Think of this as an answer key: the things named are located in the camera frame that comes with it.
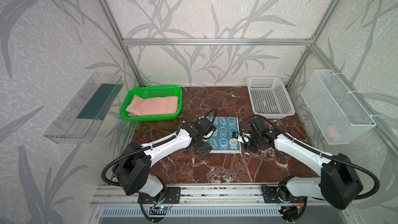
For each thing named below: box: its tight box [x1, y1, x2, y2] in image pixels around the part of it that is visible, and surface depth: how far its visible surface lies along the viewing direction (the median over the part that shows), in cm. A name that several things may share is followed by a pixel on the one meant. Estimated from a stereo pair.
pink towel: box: [125, 94, 179, 117], surface depth 105 cm
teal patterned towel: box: [207, 116, 242, 154], surface depth 93 cm
